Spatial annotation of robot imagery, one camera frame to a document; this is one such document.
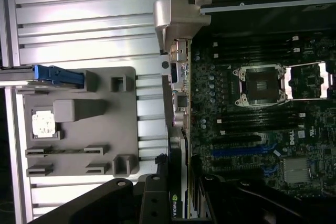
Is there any green motherboard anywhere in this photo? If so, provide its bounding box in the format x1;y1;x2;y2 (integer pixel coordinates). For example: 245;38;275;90
190;19;336;201

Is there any silver CPU chip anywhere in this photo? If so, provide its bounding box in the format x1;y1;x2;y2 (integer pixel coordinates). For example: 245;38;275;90
31;108;57;140

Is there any grey parts rack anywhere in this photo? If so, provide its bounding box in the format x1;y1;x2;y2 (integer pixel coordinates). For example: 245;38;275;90
15;66;140;177

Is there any green RAM stick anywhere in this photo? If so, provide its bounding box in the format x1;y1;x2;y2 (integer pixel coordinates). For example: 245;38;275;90
39;148;91;154

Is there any open black PC case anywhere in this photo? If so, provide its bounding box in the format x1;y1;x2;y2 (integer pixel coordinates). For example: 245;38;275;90
160;0;336;209

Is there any black RAM slot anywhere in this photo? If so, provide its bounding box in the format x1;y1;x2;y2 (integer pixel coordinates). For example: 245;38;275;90
220;129;305;135
212;35;300;42
217;112;306;119
217;118;305;124
212;41;300;48
219;123;305;130
212;47;300;54
212;52;300;59

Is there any grey corner fixture block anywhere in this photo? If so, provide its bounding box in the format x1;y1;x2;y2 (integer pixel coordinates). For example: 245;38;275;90
153;0;173;54

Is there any blue expansion slot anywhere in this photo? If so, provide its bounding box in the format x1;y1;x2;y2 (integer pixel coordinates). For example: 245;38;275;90
212;147;265;157

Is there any hard disk with blue rails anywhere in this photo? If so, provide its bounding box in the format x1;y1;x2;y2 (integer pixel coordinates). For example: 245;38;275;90
0;65;85;88

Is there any CPU socket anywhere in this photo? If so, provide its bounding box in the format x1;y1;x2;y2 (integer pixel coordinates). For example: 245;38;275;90
233;63;288;108

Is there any silver chipset heatsink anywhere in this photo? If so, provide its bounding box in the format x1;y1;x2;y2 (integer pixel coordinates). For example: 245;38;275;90
283;158;312;183

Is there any aluminium frame profile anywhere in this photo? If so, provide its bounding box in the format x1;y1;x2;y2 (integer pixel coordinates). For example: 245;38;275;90
0;0;34;224

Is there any long black expansion slot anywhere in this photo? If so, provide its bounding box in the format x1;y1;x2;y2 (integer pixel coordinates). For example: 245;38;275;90
212;135;260;145

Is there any metal socket cover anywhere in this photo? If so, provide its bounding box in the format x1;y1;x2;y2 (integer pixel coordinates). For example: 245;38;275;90
286;62;334;100

